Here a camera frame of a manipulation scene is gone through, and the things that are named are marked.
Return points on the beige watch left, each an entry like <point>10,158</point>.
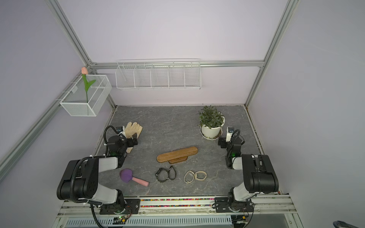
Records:
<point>189,177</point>

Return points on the white wire shelf basket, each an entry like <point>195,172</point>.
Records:
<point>158,74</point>

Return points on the potted green plant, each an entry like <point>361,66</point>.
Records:
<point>211,122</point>

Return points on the white vented cable duct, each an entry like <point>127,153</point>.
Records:
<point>166,221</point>

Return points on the beige work glove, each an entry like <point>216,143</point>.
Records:
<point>133,130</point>

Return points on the artificial pink tulip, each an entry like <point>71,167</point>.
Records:
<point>87,84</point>

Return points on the purple pink brush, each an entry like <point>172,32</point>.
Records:
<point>126,175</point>

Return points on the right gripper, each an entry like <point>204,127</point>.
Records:
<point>222,142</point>

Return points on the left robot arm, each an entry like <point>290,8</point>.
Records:
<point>80,183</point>

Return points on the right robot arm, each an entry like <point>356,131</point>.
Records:
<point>259,176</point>

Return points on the beige watch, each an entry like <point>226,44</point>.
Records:
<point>189,177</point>
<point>200,175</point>

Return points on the chunky black watch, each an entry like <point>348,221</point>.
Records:
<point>162,175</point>

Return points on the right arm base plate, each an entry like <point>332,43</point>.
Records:
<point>224,205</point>

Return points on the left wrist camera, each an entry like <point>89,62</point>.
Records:
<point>121,131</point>

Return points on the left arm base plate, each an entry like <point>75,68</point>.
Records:
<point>128,206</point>

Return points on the wooden watch stand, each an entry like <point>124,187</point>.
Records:
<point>177,156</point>

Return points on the aluminium frame profiles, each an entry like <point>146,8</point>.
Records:
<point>9,161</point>

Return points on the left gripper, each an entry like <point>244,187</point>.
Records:
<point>131,144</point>

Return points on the white mesh box basket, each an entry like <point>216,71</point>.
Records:
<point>74,101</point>

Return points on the beige watch right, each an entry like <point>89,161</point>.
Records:
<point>200,175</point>

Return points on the slim black watch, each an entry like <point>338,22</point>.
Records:
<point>172,173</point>

